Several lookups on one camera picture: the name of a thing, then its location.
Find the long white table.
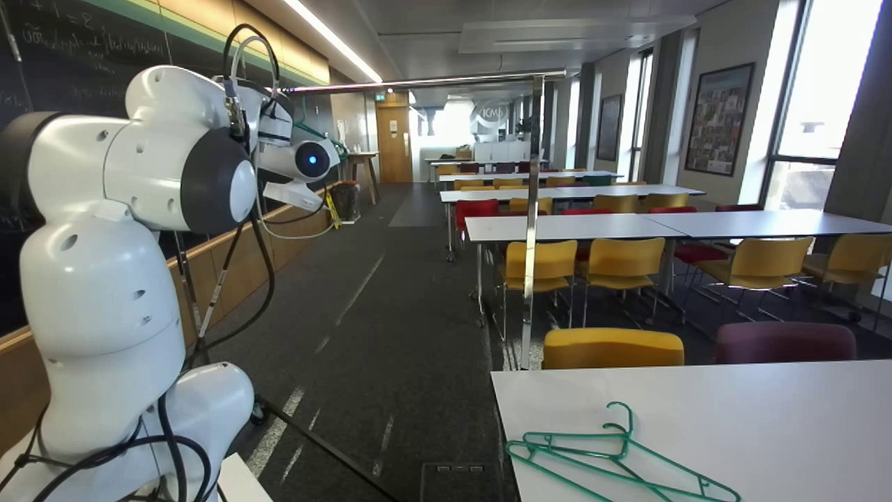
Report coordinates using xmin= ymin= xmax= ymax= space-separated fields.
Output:
xmin=438 ymin=182 xmax=704 ymax=207
xmin=463 ymin=208 xmax=892 ymax=323
xmin=435 ymin=167 xmax=622 ymax=186

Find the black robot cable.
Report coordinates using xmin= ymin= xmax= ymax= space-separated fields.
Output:
xmin=0 ymin=22 xmax=285 ymax=502

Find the yellow black stand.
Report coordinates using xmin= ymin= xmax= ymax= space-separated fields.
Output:
xmin=317 ymin=178 xmax=363 ymax=232

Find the maroon chair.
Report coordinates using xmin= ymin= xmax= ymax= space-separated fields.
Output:
xmin=714 ymin=321 xmax=859 ymax=365

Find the wooden door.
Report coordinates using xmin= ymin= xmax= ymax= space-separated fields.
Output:
xmin=373 ymin=93 xmax=416 ymax=186

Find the metal clothes rail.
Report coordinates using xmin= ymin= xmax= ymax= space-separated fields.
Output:
xmin=275 ymin=68 xmax=571 ymax=370

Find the small framed picture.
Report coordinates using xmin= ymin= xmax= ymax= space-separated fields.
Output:
xmin=596 ymin=93 xmax=626 ymax=165

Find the green plastic hanger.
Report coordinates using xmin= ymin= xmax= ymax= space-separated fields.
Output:
xmin=505 ymin=399 xmax=743 ymax=502
xmin=508 ymin=422 xmax=720 ymax=502

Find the large framed picture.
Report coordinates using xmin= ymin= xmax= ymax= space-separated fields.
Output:
xmin=682 ymin=62 xmax=757 ymax=178

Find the black floor stand bar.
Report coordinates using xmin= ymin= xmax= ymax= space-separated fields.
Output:
xmin=251 ymin=392 xmax=401 ymax=502

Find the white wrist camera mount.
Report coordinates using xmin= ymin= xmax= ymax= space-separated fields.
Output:
xmin=263 ymin=178 xmax=327 ymax=214

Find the wooden high table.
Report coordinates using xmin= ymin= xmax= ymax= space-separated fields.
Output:
xmin=343 ymin=147 xmax=385 ymax=208

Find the yellow chair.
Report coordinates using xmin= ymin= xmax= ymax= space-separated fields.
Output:
xmin=498 ymin=239 xmax=579 ymax=328
xmin=700 ymin=236 xmax=817 ymax=300
xmin=541 ymin=326 xmax=688 ymax=370
xmin=637 ymin=192 xmax=693 ymax=211
xmin=593 ymin=192 xmax=647 ymax=214
xmin=583 ymin=236 xmax=670 ymax=323
xmin=505 ymin=196 xmax=554 ymax=218
xmin=805 ymin=232 xmax=892 ymax=300

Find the black chalkboard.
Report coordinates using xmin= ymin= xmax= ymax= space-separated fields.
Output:
xmin=0 ymin=0 xmax=336 ymax=337

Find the red chair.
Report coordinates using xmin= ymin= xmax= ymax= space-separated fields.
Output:
xmin=452 ymin=199 xmax=501 ymax=245
xmin=670 ymin=243 xmax=732 ymax=268

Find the ceiling light strip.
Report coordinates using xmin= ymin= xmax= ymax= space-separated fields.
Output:
xmin=279 ymin=0 xmax=385 ymax=86

